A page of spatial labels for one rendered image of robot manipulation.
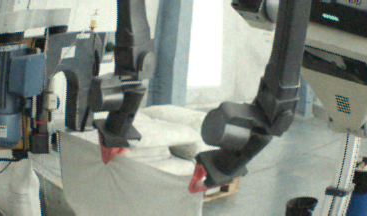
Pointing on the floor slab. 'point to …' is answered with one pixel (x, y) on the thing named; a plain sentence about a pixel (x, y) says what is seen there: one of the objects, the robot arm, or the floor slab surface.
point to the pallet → (224, 190)
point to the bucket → (301, 206)
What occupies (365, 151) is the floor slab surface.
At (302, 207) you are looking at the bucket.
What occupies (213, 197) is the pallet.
